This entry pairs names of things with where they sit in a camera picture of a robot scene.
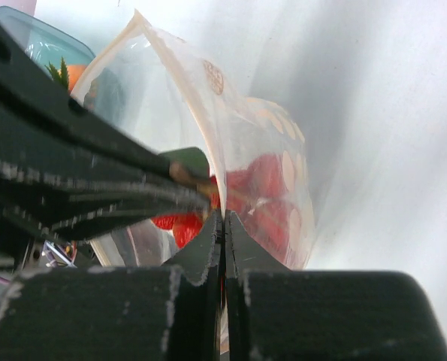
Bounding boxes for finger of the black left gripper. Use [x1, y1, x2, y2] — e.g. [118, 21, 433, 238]
[0, 25, 170, 177]
[0, 160, 210, 241]

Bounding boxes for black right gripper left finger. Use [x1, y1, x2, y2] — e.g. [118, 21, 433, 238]
[0, 212, 223, 360]

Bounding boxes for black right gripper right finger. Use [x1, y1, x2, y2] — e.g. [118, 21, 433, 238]
[224, 212, 447, 360]

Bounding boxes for fake pineapple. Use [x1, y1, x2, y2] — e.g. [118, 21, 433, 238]
[44, 57, 87, 93]

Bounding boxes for fake red grapes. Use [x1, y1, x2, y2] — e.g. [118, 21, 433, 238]
[164, 148, 312, 269]

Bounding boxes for clear dotted zip top bag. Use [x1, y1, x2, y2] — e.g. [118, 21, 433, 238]
[71, 13, 314, 269]

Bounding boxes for teal plastic container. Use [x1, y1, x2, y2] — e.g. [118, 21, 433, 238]
[0, 5, 96, 80]

